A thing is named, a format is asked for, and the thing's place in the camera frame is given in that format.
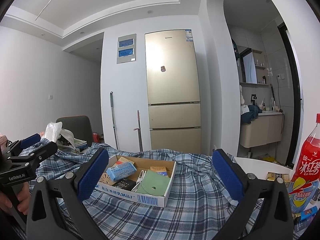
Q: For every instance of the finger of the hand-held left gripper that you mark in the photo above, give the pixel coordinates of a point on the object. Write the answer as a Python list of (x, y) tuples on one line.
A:
[(30, 141), (42, 153)]

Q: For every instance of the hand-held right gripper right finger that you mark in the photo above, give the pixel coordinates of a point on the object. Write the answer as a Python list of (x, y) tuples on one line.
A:
[(228, 177)]

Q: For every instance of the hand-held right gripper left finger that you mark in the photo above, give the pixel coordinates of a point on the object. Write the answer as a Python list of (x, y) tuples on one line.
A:
[(92, 175)]

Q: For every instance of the beige round slotted disc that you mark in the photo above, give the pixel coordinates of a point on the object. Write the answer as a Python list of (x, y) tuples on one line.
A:
[(106, 178)]

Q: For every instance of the light blue tissue packet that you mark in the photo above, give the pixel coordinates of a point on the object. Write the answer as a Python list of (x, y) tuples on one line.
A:
[(120, 171)]

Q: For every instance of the small black box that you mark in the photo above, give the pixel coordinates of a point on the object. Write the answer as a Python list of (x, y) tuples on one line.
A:
[(123, 185)]

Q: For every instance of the red and beige cigarette pack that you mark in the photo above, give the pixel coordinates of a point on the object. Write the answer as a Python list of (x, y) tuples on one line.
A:
[(125, 160)]

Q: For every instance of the shallow cardboard box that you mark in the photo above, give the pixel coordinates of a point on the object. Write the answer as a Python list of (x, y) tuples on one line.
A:
[(130, 195)]

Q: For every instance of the green snap pouch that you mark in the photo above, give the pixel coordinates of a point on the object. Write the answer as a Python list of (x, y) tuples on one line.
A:
[(152, 182)]

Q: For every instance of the yellow cigarette pack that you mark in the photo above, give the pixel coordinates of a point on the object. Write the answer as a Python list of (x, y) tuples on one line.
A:
[(158, 169)]

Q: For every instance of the person's left hand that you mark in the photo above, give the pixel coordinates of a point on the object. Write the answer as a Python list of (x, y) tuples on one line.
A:
[(22, 200)]

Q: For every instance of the white plastic bag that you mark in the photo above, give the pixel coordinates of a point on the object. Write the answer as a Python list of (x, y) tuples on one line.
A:
[(53, 130)]

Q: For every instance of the white tote bag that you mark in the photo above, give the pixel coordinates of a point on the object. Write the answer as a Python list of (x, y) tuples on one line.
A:
[(70, 140)]

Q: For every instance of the red plastic item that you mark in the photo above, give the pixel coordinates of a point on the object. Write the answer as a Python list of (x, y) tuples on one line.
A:
[(96, 137)]

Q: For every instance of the gold cigarette pack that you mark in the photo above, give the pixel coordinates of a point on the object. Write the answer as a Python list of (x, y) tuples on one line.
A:
[(272, 176)]

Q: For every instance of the blue plaid cloth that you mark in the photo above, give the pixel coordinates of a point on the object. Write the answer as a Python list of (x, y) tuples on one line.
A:
[(187, 192)]

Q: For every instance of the beige vanity cabinet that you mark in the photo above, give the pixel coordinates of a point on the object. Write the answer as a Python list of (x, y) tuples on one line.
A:
[(260, 130)]

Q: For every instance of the grey striped cloth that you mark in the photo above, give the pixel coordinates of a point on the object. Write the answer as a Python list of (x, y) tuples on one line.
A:
[(72, 230)]

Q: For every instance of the dark blue clothing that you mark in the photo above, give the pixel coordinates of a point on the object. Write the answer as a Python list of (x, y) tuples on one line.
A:
[(250, 115)]

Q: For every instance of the red iced tea bottle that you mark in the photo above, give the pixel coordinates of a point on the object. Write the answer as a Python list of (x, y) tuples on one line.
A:
[(307, 155)]

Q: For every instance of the black phone stand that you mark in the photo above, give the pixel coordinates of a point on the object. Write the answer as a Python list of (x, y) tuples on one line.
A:
[(253, 99)]

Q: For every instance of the blue lighter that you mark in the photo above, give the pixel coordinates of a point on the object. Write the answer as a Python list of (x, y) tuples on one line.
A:
[(310, 213)]

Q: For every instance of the gold three-door refrigerator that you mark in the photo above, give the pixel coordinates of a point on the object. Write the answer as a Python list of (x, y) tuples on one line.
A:
[(172, 80)]

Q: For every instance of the bathroom mirror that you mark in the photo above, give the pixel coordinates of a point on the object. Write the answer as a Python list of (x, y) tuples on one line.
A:
[(248, 66)]

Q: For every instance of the pink fridge magnet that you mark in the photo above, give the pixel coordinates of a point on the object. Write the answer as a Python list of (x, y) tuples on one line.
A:
[(163, 69)]

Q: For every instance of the grey electrical panel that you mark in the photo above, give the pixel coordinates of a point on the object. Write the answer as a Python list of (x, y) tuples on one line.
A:
[(126, 48)]

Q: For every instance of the black door frame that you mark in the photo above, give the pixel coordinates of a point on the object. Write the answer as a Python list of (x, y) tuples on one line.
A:
[(296, 105)]

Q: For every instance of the white wall socket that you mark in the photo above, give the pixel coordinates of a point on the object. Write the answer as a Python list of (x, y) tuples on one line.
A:
[(280, 76)]

